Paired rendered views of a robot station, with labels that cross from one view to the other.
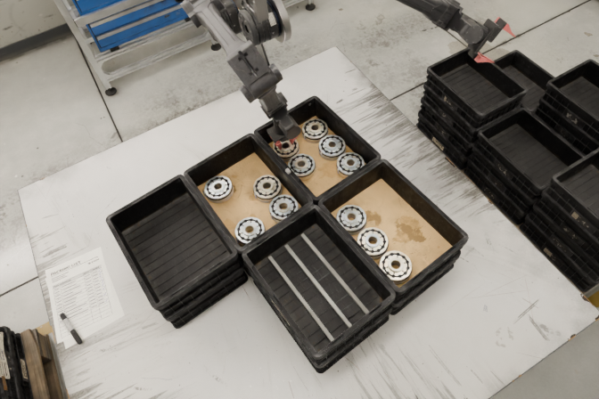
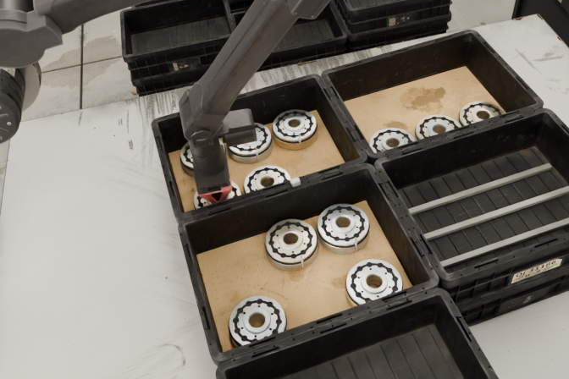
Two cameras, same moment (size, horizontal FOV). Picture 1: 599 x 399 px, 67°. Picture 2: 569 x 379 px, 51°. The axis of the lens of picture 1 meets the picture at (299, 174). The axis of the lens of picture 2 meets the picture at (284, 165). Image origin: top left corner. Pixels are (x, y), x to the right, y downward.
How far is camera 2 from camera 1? 1.12 m
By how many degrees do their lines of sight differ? 44
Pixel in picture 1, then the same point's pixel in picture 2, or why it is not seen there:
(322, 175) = (292, 169)
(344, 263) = (460, 177)
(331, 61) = (41, 136)
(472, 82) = (165, 39)
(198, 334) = not seen: outside the picture
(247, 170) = (232, 273)
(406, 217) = (403, 97)
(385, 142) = not seen: hidden behind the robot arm
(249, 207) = (317, 284)
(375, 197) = (359, 118)
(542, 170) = (311, 39)
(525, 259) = not seen: hidden behind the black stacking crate
